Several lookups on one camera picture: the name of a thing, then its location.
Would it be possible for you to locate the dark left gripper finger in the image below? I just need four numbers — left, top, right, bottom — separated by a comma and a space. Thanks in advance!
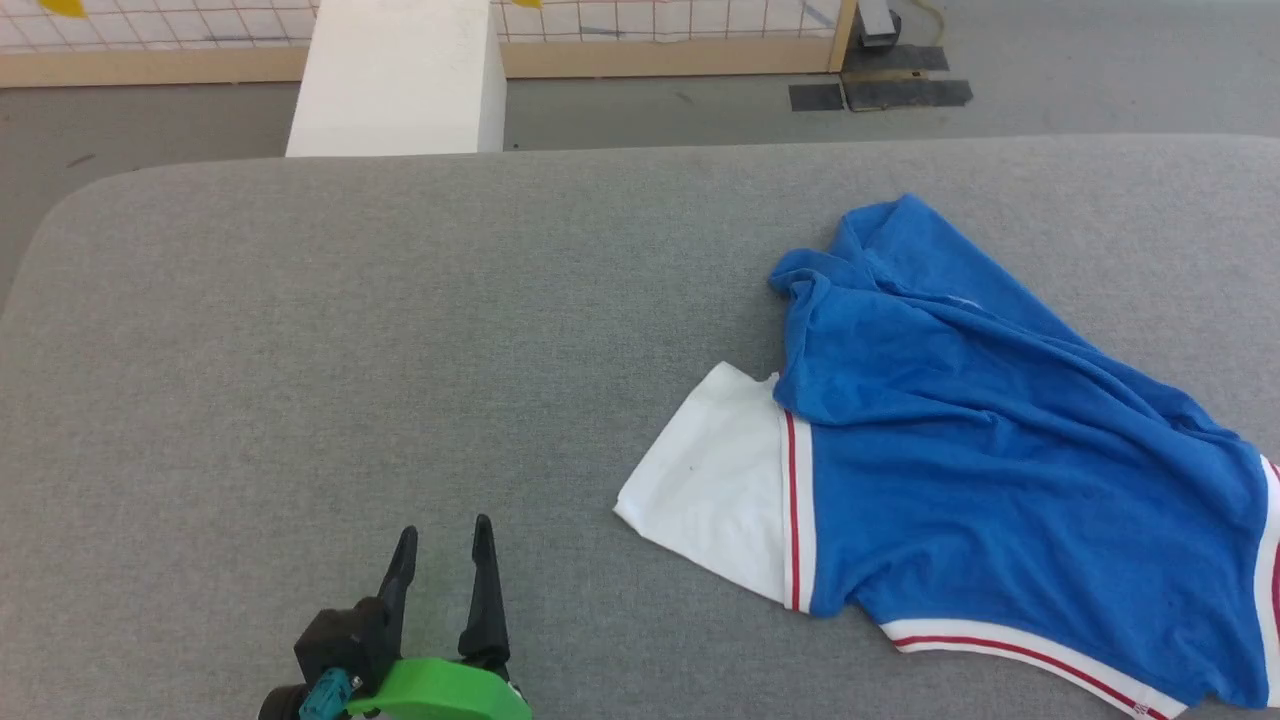
377, 526, 420, 663
457, 514, 512, 671

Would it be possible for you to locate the wood-framed grid partition lemon print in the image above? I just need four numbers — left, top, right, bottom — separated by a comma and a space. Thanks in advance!
0, 0, 860, 90

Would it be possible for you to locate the grey metal stand foot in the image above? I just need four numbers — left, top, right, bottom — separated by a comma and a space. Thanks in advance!
856, 0, 902, 50

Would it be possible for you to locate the blue basketball jersey white trim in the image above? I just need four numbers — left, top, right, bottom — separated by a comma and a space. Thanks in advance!
613, 194, 1280, 720

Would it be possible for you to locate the black cable with teal plug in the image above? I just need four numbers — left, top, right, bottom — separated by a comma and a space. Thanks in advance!
299, 670, 354, 720

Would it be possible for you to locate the long black floor mat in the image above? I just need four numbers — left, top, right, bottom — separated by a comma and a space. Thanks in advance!
843, 78, 975, 112

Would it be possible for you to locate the white rectangular box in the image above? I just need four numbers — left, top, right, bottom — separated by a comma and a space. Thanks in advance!
285, 0, 508, 159

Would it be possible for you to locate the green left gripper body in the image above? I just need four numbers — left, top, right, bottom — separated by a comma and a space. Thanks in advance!
345, 656, 534, 720

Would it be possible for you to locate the dark grey floor mat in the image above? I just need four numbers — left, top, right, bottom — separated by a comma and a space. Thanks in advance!
843, 44, 950, 74

